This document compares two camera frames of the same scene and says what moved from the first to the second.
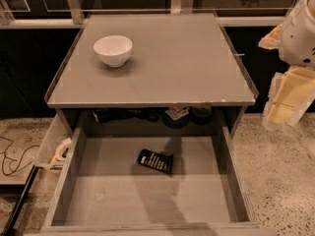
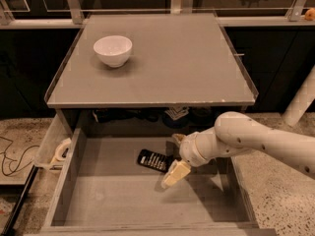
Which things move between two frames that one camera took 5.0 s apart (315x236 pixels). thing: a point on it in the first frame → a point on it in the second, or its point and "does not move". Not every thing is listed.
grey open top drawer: x=143 y=185 does not move
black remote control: x=159 y=160 does not move
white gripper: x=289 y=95 → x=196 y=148
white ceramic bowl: x=114 y=50 does not move
